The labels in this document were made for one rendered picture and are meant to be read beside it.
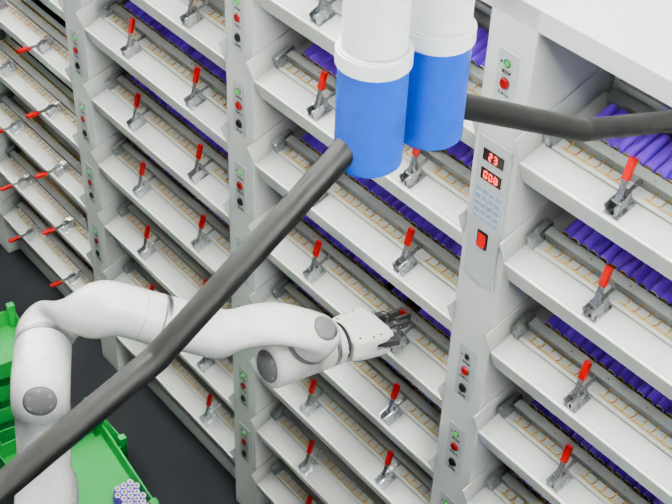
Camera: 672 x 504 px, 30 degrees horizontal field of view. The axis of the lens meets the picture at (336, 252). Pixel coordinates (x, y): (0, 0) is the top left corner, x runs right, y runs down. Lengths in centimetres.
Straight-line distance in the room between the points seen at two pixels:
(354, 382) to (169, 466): 99
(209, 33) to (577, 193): 102
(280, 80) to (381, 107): 142
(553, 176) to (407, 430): 84
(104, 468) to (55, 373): 132
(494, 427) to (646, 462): 37
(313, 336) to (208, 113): 75
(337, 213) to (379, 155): 137
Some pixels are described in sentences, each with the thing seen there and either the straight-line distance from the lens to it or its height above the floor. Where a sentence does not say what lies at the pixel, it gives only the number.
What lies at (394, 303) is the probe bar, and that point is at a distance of 250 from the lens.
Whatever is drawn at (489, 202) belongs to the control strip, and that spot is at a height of 145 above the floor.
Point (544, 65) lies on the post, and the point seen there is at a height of 171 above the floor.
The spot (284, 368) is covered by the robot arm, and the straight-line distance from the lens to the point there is 220.
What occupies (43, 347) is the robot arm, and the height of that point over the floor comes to 115.
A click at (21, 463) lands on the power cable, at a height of 185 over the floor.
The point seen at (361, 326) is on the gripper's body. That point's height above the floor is 107.
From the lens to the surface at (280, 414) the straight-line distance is 312.
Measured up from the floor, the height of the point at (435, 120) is 204.
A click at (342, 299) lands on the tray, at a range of 256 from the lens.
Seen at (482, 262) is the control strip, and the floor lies 133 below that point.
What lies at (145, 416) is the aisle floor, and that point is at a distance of 367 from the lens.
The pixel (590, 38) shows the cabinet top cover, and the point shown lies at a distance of 177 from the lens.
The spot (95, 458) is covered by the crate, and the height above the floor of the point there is 7.
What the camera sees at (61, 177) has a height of 56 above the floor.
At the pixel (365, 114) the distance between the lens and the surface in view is 106.
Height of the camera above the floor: 264
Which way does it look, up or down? 39 degrees down
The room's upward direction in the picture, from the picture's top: 3 degrees clockwise
